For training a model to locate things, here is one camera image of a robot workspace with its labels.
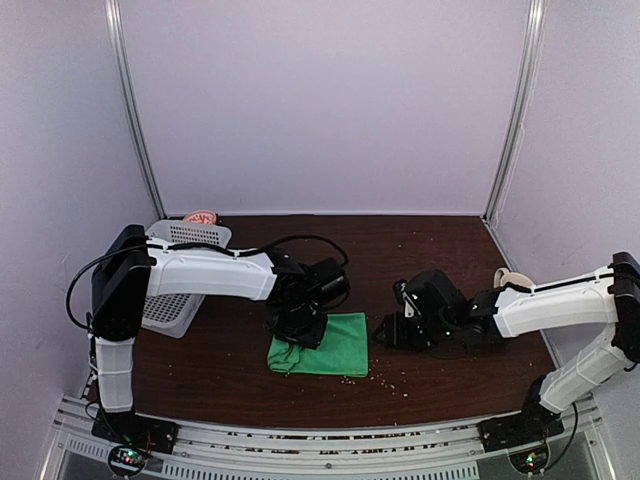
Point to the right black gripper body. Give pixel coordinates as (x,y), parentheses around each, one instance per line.
(435,330)

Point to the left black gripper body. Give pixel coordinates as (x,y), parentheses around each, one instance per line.
(297,327)

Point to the green microfiber towel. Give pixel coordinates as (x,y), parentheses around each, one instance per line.
(343,350)

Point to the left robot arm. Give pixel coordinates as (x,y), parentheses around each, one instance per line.
(138,267)

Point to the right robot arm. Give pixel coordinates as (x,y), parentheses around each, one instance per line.
(608,296)

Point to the white coral pattern mug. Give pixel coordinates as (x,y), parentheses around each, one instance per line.
(504,276)

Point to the white perforated plastic basket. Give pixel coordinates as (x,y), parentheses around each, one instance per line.
(171,311)

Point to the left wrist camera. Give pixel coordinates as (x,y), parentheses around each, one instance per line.
(326,281)

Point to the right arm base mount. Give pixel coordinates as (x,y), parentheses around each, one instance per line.
(526,433)

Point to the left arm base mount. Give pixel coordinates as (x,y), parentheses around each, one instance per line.
(135,438)

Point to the right aluminium frame post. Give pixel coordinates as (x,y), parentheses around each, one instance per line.
(523,90)

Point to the aluminium frame post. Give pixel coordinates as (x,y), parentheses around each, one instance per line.
(118,42)
(523,90)

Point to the left aluminium frame post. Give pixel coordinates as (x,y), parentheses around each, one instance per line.
(118,42)

